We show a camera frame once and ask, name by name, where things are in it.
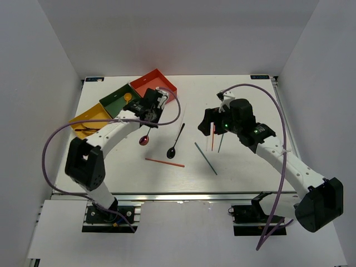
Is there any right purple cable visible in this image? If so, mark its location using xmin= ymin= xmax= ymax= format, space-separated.
xmin=222 ymin=83 xmax=294 ymax=251

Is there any left blue table label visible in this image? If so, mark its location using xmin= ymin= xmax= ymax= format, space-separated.
xmin=85 ymin=77 xmax=105 ymax=82

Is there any green chopstick upright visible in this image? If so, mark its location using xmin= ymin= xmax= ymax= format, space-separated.
xmin=217 ymin=134 xmax=224 ymax=153

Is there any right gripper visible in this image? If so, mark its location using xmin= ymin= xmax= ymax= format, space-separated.
xmin=197 ymin=106 xmax=241 ymax=136

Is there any red square container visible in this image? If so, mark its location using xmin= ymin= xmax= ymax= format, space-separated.
xmin=130 ymin=69 xmax=177 ymax=97

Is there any purple cable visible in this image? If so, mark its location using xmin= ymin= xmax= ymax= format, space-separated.
xmin=222 ymin=83 xmax=294 ymax=251
xmin=41 ymin=86 xmax=180 ymax=233

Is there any iridescent blue purple spoon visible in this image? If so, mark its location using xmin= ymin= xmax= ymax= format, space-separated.
xmin=139 ymin=128 xmax=151 ymax=146

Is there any black spoon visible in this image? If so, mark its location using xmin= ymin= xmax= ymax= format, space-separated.
xmin=166 ymin=122 xmax=185 ymax=159

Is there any right blue table label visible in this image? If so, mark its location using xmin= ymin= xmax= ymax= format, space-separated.
xmin=250 ymin=75 xmax=270 ymax=80

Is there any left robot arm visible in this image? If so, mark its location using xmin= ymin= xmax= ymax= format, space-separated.
xmin=65 ymin=88 xmax=169 ymax=222

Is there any yellow square container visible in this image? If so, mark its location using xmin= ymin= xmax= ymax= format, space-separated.
xmin=70 ymin=103 xmax=111 ymax=139

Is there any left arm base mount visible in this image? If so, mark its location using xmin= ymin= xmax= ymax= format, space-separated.
xmin=82 ymin=204 xmax=141 ymax=234

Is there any blue table label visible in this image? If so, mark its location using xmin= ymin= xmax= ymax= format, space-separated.
xmin=85 ymin=77 xmax=105 ymax=82
xmin=250 ymin=75 xmax=270 ymax=80

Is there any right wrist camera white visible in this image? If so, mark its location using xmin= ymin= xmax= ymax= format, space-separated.
xmin=217 ymin=91 xmax=235 ymax=113

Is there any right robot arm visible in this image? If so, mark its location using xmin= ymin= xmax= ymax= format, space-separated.
xmin=197 ymin=98 xmax=344 ymax=233

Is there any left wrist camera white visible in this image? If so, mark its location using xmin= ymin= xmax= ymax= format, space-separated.
xmin=156 ymin=87 xmax=170 ymax=107

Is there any green square container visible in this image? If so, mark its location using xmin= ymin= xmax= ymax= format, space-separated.
xmin=99 ymin=84 xmax=141 ymax=118

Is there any teal chopstick diagonal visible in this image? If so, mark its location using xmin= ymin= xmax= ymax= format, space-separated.
xmin=194 ymin=142 xmax=217 ymax=175

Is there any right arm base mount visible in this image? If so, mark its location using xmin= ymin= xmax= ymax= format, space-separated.
xmin=228 ymin=201 xmax=287 ymax=236

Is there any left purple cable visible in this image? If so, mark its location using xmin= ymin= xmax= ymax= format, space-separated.
xmin=41 ymin=86 xmax=180 ymax=233

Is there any orange chopstick upright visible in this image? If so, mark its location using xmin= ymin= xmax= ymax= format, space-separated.
xmin=211 ymin=123 xmax=215 ymax=151

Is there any aluminium table frame rail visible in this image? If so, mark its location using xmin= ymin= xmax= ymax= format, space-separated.
xmin=270 ymin=76 xmax=300 ymax=159

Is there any orange gold spoon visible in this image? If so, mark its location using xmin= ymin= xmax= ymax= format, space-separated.
xmin=123 ymin=93 xmax=132 ymax=104

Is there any orange chopstick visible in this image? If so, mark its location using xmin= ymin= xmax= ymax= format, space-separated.
xmin=145 ymin=158 xmax=185 ymax=168
xmin=211 ymin=123 xmax=215 ymax=151

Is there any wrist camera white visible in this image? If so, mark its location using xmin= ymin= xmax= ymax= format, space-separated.
xmin=156 ymin=87 xmax=170 ymax=107
xmin=217 ymin=91 xmax=235 ymax=113

